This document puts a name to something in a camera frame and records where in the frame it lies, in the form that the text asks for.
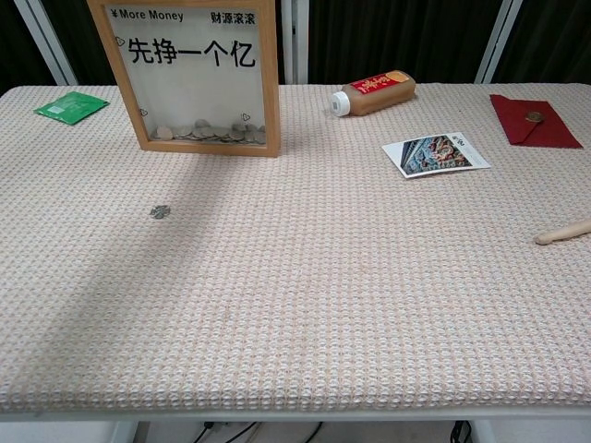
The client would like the pile of silver coins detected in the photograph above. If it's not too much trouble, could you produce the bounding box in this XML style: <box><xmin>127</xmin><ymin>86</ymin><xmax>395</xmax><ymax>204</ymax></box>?
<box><xmin>152</xmin><ymin>117</ymin><xmax>267</xmax><ymax>145</ymax></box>

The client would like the wooden frame coin box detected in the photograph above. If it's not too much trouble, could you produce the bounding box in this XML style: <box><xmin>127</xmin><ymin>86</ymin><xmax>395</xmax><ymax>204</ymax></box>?
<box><xmin>86</xmin><ymin>0</ymin><xmax>281</xmax><ymax>159</ymax></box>

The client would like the beige woven tablecloth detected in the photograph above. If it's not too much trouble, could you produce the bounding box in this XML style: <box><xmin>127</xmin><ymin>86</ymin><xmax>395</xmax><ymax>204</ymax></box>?
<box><xmin>0</xmin><ymin>82</ymin><xmax>591</xmax><ymax>414</ymax></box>

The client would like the brown bottle with red label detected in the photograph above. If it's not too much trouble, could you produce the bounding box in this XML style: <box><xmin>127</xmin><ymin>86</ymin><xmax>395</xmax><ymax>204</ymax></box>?
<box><xmin>331</xmin><ymin>69</ymin><xmax>417</xmax><ymax>118</ymax></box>

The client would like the photo postcard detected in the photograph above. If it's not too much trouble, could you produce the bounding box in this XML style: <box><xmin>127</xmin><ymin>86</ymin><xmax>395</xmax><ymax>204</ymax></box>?
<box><xmin>380</xmin><ymin>132</ymin><xmax>491</xmax><ymax>180</ymax></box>

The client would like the black partition screen panel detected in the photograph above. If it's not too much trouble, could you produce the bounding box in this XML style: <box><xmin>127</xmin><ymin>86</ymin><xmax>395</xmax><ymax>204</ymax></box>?
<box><xmin>292</xmin><ymin>0</ymin><xmax>514</xmax><ymax>86</ymax></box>
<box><xmin>488</xmin><ymin>0</ymin><xmax>591</xmax><ymax>86</ymax></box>
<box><xmin>0</xmin><ymin>0</ymin><xmax>64</xmax><ymax>89</ymax></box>
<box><xmin>27</xmin><ymin>0</ymin><xmax>295</xmax><ymax>87</ymax></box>

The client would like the green foil sachet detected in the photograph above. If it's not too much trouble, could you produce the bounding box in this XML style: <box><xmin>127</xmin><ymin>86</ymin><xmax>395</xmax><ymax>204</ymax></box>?
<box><xmin>32</xmin><ymin>90</ymin><xmax>111</xmax><ymax>126</ymax></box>

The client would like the red envelope with wax seal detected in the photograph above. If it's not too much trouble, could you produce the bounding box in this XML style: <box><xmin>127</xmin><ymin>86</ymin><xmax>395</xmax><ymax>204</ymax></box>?
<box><xmin>489</xmin><ymin>93</ymin><xmax>585</xmax><ymax>150</ymax></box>

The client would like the light wooden stick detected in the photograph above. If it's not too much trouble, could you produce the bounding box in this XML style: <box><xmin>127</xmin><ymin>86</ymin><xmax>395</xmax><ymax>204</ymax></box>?
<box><xmin>534</xmin><ymin>218</ymin><xmax>591</xmax><ymax>245</ymax></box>

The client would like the black floor cable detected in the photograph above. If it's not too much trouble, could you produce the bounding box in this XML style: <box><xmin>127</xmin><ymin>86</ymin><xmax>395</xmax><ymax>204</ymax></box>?
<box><xmin>449</xmin><ymin>420</ymin><xmax>473</xmax><ymax>443</ymax></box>
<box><xmin>298</xmin><ymin>421</ymin><xmax>325</xmax><ymax>443</ymax></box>
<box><xmin>190</xmin><ymin>421</ymin><xmax>260</xmax><ymax>443</ymax></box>

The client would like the white table frame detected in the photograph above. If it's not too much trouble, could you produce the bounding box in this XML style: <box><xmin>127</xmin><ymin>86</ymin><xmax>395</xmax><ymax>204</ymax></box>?
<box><xmin>0</xmin><ymin>406</ymin><xmax>591</xmax><ymax>443</ymax></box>

